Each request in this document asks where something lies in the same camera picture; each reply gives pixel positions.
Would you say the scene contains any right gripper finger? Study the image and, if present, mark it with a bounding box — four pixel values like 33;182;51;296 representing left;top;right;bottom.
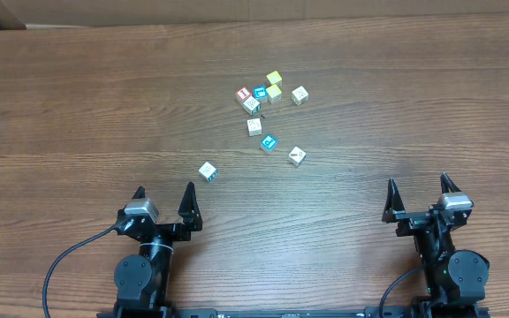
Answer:
440;172;460;193
382;178;406;221

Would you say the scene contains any white block teal side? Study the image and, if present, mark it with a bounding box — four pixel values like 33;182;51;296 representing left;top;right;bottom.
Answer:
198;162;218;182

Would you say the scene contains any blue letter P block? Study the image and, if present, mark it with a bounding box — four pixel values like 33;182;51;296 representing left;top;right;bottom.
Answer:
260;134;278;154

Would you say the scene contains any white block hammer picture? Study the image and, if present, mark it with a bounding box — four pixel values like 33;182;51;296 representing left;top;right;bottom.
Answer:
288;147;307;167

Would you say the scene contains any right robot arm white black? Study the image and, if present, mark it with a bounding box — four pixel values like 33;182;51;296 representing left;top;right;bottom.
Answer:
378;173;490;317

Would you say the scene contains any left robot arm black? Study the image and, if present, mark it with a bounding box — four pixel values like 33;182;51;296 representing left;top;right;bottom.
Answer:
113;182;203;318

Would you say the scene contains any white block red M side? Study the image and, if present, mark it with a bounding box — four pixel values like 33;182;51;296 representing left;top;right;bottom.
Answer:
247;118;262;137

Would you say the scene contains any white block green side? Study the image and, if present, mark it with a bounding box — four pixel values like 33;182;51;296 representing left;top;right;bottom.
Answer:
242;96;261;116

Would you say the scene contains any red letter I block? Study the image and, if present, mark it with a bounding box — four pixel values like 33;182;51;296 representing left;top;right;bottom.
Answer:
235;87;252;103

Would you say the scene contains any white block yellow side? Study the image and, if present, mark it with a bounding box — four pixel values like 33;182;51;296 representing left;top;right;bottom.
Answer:
291;86;308;106

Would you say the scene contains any yellow block near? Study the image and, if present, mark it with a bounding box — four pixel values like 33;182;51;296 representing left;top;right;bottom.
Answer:
266;84;282;103

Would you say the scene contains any yellow block far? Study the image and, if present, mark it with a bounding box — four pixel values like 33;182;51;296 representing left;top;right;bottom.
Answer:
266;71;283;87

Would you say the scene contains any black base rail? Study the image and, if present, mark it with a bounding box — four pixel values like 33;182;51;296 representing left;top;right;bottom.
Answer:
95;307;490;318

